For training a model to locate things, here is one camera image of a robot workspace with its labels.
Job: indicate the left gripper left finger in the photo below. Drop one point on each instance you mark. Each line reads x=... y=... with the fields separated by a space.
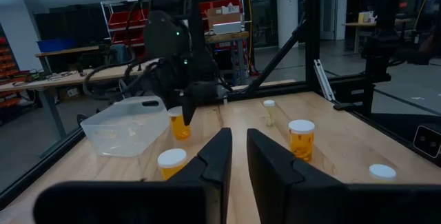
x=193 y=196

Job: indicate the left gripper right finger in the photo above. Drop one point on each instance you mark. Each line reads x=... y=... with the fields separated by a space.
x=296 y=196

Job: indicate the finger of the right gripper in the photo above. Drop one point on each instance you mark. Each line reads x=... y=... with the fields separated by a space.
x=172 y=100
x=189 y=110

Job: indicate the orange pill bottle white cap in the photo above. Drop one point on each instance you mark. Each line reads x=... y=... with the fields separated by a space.
x=179 y=127
x=301 y=144
x=170 y=160

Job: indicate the tall clear pill bottle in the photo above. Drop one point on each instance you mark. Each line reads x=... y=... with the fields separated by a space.
x=269 y=115

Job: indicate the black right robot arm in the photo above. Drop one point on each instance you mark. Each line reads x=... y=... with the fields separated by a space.
x=165 y=34

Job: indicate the clear plastic bin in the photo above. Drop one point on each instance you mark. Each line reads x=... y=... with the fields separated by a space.
x=127 y=131

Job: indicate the wide clear pill bottle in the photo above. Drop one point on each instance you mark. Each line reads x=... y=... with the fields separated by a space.
x=382 y=172

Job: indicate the blue storage bin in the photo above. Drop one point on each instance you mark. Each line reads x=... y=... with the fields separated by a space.
x=55 y=45

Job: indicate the small wooden table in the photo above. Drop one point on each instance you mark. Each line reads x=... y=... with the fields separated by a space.
x=227 y=37

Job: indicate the white box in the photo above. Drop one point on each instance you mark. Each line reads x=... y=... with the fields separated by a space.
x=227 y=27

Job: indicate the cardboard box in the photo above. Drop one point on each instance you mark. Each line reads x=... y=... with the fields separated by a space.
x=224 y=17

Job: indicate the white shelf with red bins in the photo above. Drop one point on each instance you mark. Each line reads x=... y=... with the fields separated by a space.
x=120 y=19

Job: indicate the long wooden workbench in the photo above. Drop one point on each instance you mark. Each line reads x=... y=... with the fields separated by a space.
x=69 y=77

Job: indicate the silver metal bar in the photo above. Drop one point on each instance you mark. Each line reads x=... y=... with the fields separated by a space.
x=324 y=81

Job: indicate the white door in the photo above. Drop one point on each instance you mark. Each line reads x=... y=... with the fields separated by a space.
x=328 y=10

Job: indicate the black equipment stand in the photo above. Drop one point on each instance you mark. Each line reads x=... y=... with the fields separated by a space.
x=377 y=72

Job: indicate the stack of red bins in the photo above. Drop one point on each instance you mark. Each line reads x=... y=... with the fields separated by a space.
x=8 y=65

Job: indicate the yellow box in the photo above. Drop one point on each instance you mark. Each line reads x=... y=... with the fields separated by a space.
x=365 y=17

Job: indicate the black aluminium rig frame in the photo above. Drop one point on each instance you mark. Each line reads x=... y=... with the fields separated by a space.
x=312 y=45

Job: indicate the black table-level camera box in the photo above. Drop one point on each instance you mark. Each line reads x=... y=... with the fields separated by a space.
x=427 y=141

